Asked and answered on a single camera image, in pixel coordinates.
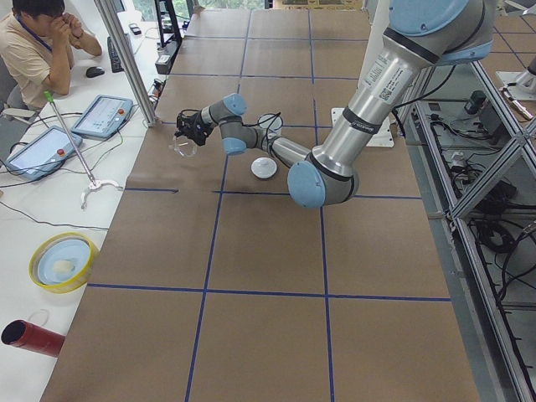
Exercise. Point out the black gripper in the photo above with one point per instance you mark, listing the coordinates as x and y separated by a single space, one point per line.
193 124

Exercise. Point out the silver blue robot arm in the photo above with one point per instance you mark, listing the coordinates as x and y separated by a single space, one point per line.
419 35

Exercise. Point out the brown paper table cover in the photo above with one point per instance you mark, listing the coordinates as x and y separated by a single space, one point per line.
213 285

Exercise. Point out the yellow rimmed round tub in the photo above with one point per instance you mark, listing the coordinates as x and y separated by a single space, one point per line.
72 284

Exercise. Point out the red cardboard tube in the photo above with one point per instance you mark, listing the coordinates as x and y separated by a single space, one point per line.
31 337

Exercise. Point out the seated person beige shirt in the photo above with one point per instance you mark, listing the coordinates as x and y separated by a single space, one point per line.
37 43

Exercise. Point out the aluminium frame rail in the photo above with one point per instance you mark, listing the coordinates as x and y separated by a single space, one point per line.
472 139

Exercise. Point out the far teach pendant tablet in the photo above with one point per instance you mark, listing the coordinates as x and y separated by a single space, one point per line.
103 117

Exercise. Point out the near teach pendant tablet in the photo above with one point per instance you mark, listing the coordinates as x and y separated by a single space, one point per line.
42 156

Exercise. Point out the black keyboard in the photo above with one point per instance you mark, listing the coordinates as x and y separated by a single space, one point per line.
115 60

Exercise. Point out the light blue plate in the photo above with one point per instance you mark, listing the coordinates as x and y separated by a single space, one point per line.
76 250

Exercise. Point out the white food piece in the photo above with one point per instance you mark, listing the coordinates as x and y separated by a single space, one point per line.
63 266

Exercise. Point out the aluminium frame post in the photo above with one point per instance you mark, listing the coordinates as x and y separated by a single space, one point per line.
108 13

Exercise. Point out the white enamel cup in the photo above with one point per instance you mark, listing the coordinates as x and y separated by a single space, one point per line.
270 124

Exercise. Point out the black computer mouse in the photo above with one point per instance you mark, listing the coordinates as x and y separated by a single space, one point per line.
94 71

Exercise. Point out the teach pendant tablet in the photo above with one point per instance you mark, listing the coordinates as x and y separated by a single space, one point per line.
42 156
103 117

